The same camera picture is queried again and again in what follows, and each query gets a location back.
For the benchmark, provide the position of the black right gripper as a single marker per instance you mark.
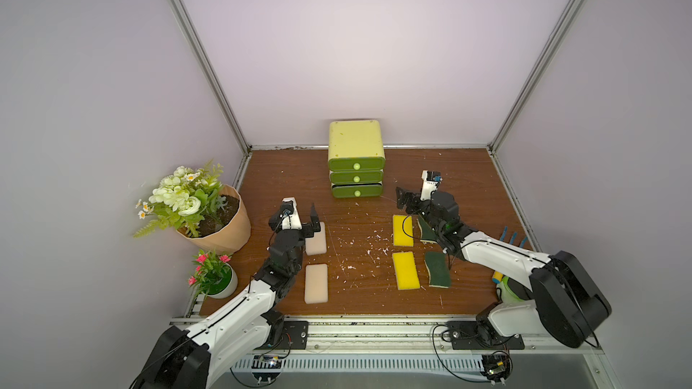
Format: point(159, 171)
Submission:
point(416, 203)

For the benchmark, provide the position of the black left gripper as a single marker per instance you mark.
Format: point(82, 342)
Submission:
point(313, 220)

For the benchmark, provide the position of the cream sponge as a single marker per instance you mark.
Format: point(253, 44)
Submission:
point(316, 285)
point(317, 244)

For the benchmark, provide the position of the dark green sponge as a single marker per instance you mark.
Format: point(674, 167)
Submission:
point(427, 234)
point(438, 270)

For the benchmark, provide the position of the yellow sponge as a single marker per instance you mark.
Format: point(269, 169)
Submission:
point(403, 232)
point(406, 271)

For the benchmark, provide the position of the green bottom drawer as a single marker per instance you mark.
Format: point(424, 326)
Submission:
point(357, 190)

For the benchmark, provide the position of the yellow-green drawer cabinet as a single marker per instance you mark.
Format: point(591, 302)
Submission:
point(351, 139)

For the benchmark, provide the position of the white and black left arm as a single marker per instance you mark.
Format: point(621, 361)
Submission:
point(197, 356)

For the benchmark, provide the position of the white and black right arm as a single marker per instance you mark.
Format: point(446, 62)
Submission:
point(564, 301)

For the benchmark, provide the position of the tan paper flower pot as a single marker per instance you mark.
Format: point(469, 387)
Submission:
point(233, 235)

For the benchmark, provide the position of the small pink flower pot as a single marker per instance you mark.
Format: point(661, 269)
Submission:
point(213, 276)

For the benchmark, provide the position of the black garden glove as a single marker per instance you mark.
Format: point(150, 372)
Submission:
point(511, 292)

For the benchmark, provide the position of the white flower bouquet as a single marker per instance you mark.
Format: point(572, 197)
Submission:
point(188, 201)

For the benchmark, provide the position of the left controller board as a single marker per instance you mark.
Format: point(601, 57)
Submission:
point(266, 369)

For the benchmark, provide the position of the controller board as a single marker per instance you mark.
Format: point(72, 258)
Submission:
point(497, 367)
point(266, 369)

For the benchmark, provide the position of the right controller board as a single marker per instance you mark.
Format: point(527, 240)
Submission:
point(497, 367)

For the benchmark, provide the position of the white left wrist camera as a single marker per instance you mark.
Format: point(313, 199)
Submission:
point(289, 218)

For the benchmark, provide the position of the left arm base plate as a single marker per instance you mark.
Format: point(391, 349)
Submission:
point(287, 335)

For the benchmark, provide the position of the aluminium front rail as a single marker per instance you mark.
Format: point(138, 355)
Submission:
point(379, 334)

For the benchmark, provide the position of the blue garden rake yellow handle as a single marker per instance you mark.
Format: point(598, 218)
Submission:
point(510, 238)

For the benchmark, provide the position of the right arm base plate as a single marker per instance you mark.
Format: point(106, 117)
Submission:
point(476, 335)

